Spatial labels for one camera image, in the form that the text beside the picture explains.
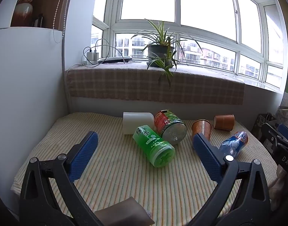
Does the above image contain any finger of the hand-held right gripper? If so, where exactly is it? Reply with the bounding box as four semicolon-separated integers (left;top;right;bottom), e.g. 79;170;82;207
262;122;284;147
277;123;288;144

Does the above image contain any brown paper cup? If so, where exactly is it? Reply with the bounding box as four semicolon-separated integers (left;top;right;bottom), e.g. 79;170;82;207
213;114;235;131

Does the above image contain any red and green cup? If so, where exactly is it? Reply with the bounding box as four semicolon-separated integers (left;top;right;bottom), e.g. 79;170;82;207
154;109;187;146

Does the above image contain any striped bed sheet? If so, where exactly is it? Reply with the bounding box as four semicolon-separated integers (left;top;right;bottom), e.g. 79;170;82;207
11;112;280;226

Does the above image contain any beaded blind cord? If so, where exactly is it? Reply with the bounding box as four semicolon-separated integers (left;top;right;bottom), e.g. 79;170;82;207
52;0;72;44

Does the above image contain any black flat device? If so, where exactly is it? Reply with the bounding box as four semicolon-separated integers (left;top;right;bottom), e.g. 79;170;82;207
97;56;133;64

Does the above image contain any white plastic cup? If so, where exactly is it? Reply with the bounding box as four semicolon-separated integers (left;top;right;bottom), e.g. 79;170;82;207
123;112;155;135

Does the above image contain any blue bottle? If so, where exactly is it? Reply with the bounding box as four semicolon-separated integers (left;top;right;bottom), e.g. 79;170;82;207
219;131;249;158

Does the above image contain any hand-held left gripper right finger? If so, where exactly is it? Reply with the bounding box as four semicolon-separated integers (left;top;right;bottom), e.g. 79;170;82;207
186;133;272;226

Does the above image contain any white window frame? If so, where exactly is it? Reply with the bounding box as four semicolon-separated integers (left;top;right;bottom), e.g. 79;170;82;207
91;0;288;92

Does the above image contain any potted spider plant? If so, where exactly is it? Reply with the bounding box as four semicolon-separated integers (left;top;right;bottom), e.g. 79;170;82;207
131;18;203;90

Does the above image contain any brown flat board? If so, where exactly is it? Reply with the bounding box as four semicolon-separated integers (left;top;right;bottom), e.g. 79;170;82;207
94;196;155;226

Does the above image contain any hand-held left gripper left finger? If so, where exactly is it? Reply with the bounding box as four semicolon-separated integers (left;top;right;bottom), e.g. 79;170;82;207
19;131;104;226

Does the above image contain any plaid windowsill cloth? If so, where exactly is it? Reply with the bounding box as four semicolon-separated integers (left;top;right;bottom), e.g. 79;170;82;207
65;61;246;106

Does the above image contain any orange patterned paper cup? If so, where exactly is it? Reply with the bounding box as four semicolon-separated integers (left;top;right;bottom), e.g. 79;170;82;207
191;119;212;144

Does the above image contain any brown vase on shelf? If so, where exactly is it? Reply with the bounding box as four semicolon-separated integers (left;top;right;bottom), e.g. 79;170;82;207
10;0;41;27

